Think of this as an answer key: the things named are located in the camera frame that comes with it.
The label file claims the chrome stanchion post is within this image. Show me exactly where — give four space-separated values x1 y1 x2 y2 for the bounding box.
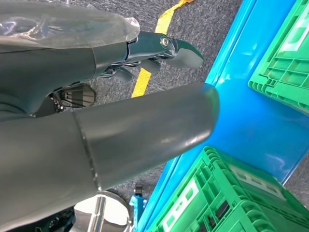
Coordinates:
70 191 133 232

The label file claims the green folding plastic crate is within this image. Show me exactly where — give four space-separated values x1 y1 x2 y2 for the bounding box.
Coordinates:
248 0 309 116
147 146 309 232
200 188 309 232

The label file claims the blue metal shelf rack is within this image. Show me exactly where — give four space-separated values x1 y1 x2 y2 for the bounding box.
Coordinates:
129 0 309 232

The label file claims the yellow floor tape mark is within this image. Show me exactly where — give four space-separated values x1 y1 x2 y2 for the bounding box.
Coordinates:
131 0 195 98

